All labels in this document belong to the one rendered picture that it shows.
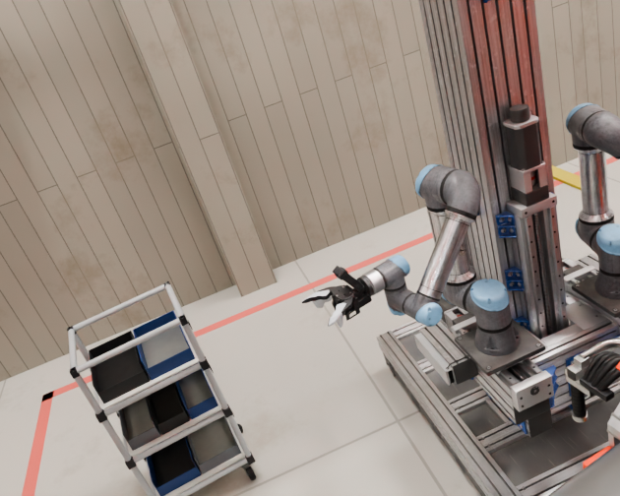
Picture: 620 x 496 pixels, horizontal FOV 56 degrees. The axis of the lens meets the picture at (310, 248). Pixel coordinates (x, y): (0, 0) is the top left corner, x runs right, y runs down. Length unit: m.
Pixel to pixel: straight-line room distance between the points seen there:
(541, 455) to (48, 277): 3.48
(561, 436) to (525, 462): 0.19
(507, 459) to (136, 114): 3.12
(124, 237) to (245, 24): 1.75
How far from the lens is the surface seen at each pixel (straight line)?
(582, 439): 2.66
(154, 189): 4.39
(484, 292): 2.01
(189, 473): 3.04
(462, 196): 1.80
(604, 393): 1.74
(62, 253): 4.57
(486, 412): 2.77
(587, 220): 2.31
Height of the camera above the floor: 2.20
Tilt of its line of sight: 27 degrees down
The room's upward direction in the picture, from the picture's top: 19 degrees counter-clockwise
